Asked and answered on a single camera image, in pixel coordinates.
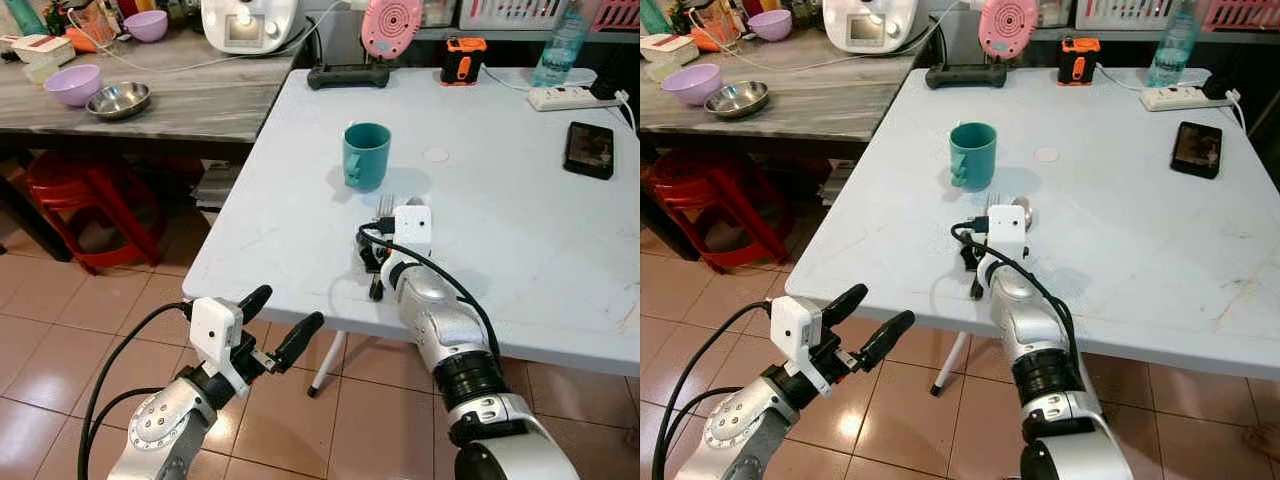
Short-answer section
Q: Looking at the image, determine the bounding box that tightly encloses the grey wooden side table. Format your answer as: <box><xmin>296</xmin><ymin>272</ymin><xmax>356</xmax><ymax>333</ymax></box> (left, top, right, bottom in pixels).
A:
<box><xmin>0</xmin><ymin>28</ymin><xmax>313</xmax><ymax>143</ymax></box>
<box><xmin>640</xmin><ymin>28</ymin><xmax>933</xmax><ymax>143</ymax></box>

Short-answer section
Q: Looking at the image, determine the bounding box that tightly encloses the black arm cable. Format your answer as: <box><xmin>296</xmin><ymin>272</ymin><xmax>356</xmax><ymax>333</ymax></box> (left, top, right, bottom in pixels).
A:
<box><xmin>949</xmin><ymin>220</ymin><xmax>1080</xmax><ymax>363</ymax></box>
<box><xmin>357</xmin><ymin>222</ymin><xmax>502</xmax><ymax>363</ymax></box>
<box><xmin>651</xmin><ymin>299</ymin><xmax>776</xmax><ymax>480</ymax></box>
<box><xmin>77</xmin><ymin>299</ymin><xmax>195</xmax><ymax>480</ymax></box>

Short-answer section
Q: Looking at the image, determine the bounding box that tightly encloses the white kitchen appliance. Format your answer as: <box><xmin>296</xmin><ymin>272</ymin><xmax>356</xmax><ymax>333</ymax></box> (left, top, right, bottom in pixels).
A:
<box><xmin>200</xmin><ymin>0</ymin><xmax>307</xmax><ymax>56</ymax></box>
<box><xmin>822</xmin><ymin>0</ymin><xmax>932</xmax><ymax>55</ymax></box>

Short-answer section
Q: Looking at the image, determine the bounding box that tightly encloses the black flat controller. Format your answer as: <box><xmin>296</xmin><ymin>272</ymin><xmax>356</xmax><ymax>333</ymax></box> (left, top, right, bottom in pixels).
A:
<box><xmin>924</xmin><ymin>62</ymin><xmax>1008</xmax><ymax>92</ymax></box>
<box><xmin>306</xmin><ymin>62</ymin><xmax>392</xmax><ymax>92</ymax></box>

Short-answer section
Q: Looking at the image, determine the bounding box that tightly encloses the pink plastic basket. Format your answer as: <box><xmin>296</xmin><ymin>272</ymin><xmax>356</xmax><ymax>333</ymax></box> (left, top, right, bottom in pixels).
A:
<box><xmin>590</xmin><ymin>0</ymin><xmax>641</xmax><ymax>32</ymax></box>
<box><xmin>1200</xmin><ymin>0</ymin><xmax>1280</xmax><ymax>32</ymax></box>

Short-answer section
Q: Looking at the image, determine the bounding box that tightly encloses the white power strip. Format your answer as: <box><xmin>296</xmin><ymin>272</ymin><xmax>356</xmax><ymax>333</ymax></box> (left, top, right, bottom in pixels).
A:
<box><xmin>1142</xmin><ymin>85</ymin><xmax>1237</xmax><ymax>112</ymax></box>
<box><xmin>527</xmin><ymin>85</ymin><xmax>627</xmax><ymax>112</ymax></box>

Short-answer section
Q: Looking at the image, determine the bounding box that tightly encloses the stainless steel bowl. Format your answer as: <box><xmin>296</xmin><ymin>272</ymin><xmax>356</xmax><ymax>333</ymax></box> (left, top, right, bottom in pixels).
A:
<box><xmin>84</xmin><ymin>81</ymin><xmax>154</xmax><ymax>122</ymax></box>
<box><xmin>703</xmin><ymin>80</ymin><xmax>772</xmax><ymax>121</ymax></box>

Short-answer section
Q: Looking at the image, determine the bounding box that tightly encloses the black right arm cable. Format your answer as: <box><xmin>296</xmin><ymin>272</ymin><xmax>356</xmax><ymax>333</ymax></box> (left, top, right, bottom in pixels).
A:
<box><xmin>357</xmin><ymin>222</ymin><xmax>502</xmax><ymax>363</ymax></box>
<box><xmin>949</xmin><ymin>220</ymin><xmax>1080</xmax><ymax>363</ymax></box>

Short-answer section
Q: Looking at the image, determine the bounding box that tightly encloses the clear glass jar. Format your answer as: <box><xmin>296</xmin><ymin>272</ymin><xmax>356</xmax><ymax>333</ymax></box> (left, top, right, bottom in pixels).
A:
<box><xmin>688</xmin><ymin>0</ymin><xmax>743</xmax><ymax>47</ymax></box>
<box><xmin>68</xmin><ymin>0</ymin><xmax>123</xmax><ymax>47</ymax></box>

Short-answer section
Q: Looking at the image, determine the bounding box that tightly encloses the red plastic stool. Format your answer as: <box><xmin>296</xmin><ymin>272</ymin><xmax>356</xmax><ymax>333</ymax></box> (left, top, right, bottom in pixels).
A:
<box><xmin>644</xmin><ymin>149</ymin><xmax>793</xmax><ymax>275</ymax></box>
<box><xmin>24</xmin><ymin>149</ymin><xmax>168</xmax><ymax>275</ymax></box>

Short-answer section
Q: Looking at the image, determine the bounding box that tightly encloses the large purple bowl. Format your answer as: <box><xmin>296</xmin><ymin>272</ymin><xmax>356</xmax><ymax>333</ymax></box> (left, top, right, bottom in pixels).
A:
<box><xmin>43</xmin><ymin>63</ymin><xmax>104</xmax><ymax>109</ymax></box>
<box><xmin>661</xmin><ymin>62</ymin><xmax>724</xmax><ymax>108</ymax></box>

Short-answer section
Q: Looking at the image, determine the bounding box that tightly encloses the white folding table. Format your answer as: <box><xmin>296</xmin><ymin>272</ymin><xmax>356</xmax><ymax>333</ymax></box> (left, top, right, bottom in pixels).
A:
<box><xmin>182</xmin><ymin>67</ymin><xmax>641</xmax><ymax>399</ymax></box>
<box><xmin>784</xmin><ymin>67</ymin><xmax>1280</xmax><ymax>399</ymax></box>

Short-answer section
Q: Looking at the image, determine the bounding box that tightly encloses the black smartphone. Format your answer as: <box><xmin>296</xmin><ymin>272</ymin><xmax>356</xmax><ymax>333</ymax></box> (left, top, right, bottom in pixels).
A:
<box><xmin>1170</xmin><ymin>120</ymin><xmax>1224</xmax><ymax>181</ymax></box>
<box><xmin>562</xmin><ymin>120</ymin><xmax>616</xmax><ymax>182</ymax></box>

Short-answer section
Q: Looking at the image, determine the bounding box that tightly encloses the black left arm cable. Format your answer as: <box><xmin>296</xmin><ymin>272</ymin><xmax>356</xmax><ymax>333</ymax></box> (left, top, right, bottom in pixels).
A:
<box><xmin>77</xmin><ymin>299</ymin><xmax>195</xmax><ymax>480</ymax></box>
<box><xmin>651</xmin><ymin>299</ymin><xmax>776</xmax><ymax>480</ymax></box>

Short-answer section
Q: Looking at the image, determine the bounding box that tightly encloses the small purple bowl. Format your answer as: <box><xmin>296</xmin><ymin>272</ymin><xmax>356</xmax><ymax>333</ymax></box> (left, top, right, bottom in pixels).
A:
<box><xmin>123</xmin><ymin>9</ymin><xmax>170</xmax><ymax>44</ymax></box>
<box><xmin>746</xmin><ymin>9</ymin><xmax>794</xmax><ymax>43</ymax></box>

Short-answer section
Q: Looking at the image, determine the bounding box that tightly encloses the orange and black device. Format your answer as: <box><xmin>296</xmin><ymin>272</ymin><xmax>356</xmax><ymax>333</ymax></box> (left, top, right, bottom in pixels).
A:
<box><xmin>1057</xmin><ymin>36</ymin><xmax>1103</xmax><ymax>87</ymax></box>
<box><xmin>440</xmin><ymin>36</ymin><xmax>489</xmax><ymax>88</ymax></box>

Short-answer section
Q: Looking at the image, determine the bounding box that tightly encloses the white plastic basket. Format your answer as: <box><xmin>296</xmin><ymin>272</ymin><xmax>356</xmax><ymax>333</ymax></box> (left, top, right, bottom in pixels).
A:
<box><xmin>457</xmin><ymin>0</ymin><xmax>602</xmax><ymax>32</ymax></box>
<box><xmin>1074</xmin><ymin>0</ymin><xmax>1207</xmax><ymax>32</ymax></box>

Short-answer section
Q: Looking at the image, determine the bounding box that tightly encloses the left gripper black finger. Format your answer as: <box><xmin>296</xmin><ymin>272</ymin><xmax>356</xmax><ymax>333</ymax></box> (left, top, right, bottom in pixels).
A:
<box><xmin>819</xmin><ymin>284</ymin><xmax>870</xmax><ymax>326</ymax></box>
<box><xmin>236</xmin><ymin>285</ymin><xmax>274</xmax><ymax>324</ymax></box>
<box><xmin>853</xmin><ymin>309</ymin><xmax>917</xmax><ymax>374</ymax></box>
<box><xmin>271</xmin><ymin>311</ymin><xmax>326</xmax><ymax>374</ymax></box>

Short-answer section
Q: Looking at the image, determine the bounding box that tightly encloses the clear plastic water bottle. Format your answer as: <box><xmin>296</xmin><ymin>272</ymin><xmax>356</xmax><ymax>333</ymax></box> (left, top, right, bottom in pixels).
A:
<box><xmin>531</xmin><ymin>0</ymin><xmax>592</xmax><ymax>89</ymax></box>
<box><xmin>1146</xmin><ymin>0</ymin><xmax>1202</xmax><ymax>89</ymax></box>

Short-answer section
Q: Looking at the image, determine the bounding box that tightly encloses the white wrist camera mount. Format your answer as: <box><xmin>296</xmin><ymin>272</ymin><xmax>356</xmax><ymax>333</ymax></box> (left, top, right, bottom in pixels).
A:
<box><xmin>189</xmin><ymin>296</ymin><xmax>253</xmax><ymax>397</ymax></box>
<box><xmin>769</xmin><ymin>294</ymin><xmax>831</xmax><ymax>397</ymax></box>
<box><xmin>392</xmin><ymin>204</ymin><xmax>435</xmax><ymax>257</ymax></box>
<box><xmin>986</xmin><ymin>204</ymin><xmax>1029</xmax><ymax>257</ymax></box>

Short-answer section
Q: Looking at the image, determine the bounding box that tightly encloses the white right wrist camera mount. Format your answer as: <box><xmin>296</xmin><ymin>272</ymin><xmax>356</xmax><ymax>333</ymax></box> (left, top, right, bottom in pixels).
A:
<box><xmin>392</xmin><ymin>204</ymin><xmax>435</xmax><ymax>257</ymax></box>
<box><xmin>986</xmin><ymin>204</ymin><xmax>1029</xmax><ymax>257</ymax></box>

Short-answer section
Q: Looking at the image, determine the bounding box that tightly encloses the teal mug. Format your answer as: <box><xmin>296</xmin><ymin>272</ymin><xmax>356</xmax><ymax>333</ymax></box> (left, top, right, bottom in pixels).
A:
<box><xmin>342</xmin><ymin>121</ymin><xmax>393</xmax><ymax>193</ymax></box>
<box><xmin>949</xmin><ymin>121</ymin><xmax>999</xmax><ymax>193</ymax></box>

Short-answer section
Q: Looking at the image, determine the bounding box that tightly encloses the pink round fan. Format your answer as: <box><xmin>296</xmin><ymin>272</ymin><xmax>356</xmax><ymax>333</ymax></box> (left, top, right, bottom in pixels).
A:
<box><xmin>359</xmin><ymin>0</ymin><xmax>424</xmax><ymax>60</ymax></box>
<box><xmin>977</xmin><ymin>0</ymin><xmax>1040</xmax><ymax>60</ymax></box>

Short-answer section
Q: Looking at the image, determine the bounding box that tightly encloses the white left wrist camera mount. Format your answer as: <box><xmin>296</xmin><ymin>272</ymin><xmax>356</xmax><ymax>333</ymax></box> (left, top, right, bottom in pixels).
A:
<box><xmin>769</xmin><ymin>294</ymin><xmax>831</xmax><ymax>397</ymax></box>
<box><xmin>189</xmin><ymin>296</ymin><xmax>253</xmax><ymax>397</ymax></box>

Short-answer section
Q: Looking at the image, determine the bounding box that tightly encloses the white flat box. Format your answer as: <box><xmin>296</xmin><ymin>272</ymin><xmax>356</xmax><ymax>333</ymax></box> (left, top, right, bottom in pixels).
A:
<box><xmin>640</xmin><ymin>32</ymin><xmax>702</xmax><ymax>64</ymax></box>
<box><xmin>9</xmin><ymin>34</ymin><xmax>77</xmax><ymax>67</ymax></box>

